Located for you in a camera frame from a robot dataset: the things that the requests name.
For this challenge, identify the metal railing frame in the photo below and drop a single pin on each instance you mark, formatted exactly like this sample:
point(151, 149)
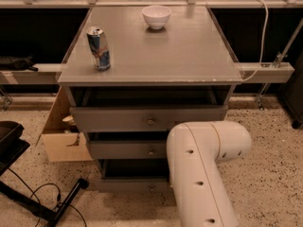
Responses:
point(268, 73)

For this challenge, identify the grey top drawer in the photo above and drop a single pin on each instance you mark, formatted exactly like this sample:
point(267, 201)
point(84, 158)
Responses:
point(138, 118)

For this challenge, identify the open cardboard box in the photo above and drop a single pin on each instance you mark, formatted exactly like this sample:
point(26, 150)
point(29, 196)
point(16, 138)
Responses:
point(63, 142)

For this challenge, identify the grey middle drawer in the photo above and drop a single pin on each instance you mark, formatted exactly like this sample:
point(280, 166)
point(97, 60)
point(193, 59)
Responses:
point(127, 149)

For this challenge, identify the black bag on ledge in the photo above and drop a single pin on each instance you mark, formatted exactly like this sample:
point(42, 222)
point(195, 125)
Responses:
point(17, 63)

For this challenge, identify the grey bottom drawer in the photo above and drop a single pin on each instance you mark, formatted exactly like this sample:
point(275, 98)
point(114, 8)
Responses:
point(129, 175)

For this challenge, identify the blue silver energy drink can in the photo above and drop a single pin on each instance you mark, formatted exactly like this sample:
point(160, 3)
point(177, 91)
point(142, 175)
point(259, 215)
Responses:
point(99, 47)

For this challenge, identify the grey drawer cabinet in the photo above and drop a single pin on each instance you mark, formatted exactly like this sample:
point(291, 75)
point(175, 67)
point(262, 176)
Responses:
point(157, 79)

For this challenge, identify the grey drawer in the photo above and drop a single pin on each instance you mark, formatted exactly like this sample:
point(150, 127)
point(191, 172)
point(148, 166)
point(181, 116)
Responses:
point(138, 118)
point(127, 149)
point(129, 175)

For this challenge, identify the white bowl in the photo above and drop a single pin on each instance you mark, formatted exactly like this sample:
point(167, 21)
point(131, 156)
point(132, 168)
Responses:
point(156, 16)

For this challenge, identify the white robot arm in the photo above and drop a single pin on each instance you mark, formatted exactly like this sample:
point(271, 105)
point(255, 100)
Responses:
point(193, 151)

